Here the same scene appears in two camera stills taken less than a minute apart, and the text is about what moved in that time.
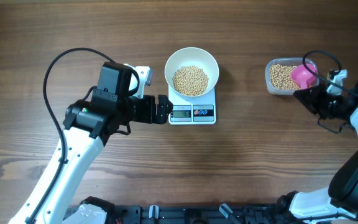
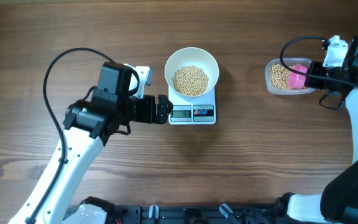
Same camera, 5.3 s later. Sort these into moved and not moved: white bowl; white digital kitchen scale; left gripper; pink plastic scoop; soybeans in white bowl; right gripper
Moved: pink plastic scoop; right gripper
Not moved: white digital kitchen scale; left gripper; white bowl; soybeans in white bowl
